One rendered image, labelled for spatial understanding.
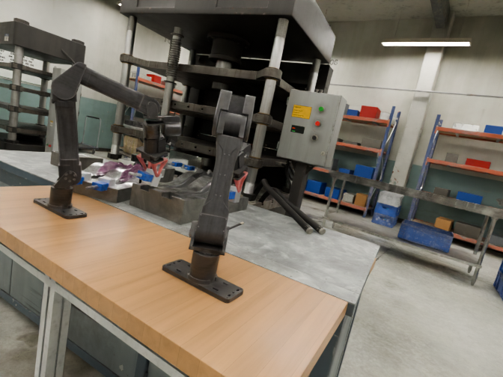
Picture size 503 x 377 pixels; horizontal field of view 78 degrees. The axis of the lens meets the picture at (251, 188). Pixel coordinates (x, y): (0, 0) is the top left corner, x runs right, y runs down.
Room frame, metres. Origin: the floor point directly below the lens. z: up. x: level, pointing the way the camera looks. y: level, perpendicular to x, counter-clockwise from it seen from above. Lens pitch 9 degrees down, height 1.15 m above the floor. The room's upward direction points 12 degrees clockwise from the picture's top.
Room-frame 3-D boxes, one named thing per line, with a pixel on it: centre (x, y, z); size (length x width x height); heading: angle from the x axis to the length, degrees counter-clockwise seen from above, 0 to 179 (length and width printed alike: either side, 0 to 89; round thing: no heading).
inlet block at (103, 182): (1.15, 0.57, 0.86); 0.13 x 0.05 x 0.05; 171
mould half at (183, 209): (1.35, 0.23, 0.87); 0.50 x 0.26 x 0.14; 154
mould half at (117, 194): (1.43, 0.59, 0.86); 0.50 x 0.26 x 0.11; 171
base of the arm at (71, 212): (0.98, 0.60, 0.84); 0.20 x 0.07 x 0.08; 62
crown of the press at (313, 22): (2.42, 0.37, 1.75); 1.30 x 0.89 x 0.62; 64
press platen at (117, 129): (2.40, 0.36, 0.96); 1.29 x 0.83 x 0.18; 64
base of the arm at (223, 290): (0.69, 0.07, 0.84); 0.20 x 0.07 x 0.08; 62
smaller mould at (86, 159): (1.68, 0.96, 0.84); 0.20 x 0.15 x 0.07; 154
